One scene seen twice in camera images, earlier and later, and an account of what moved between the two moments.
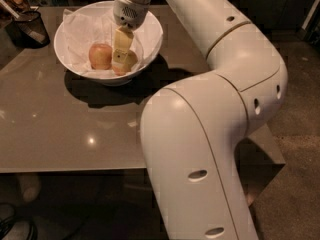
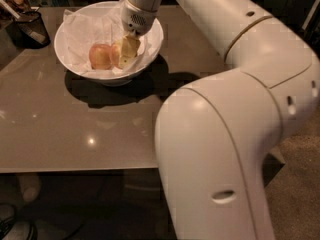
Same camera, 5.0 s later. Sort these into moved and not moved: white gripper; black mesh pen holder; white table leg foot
Moved: white gripper
Not moved: black mesh pen holder; white table leg foot
